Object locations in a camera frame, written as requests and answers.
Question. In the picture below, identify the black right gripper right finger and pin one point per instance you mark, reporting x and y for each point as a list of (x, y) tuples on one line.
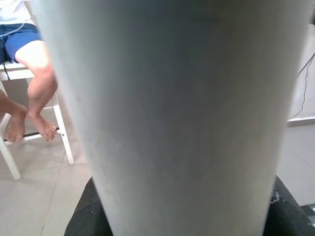
[(283, 216)]

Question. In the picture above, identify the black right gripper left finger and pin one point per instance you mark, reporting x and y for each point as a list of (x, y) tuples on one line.
[(86, 218)]

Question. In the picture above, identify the white plastic table leg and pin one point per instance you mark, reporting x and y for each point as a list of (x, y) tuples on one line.
[(184, 110)]

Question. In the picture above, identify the white wooden chair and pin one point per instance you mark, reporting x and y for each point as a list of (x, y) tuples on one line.
[(62, 137)]

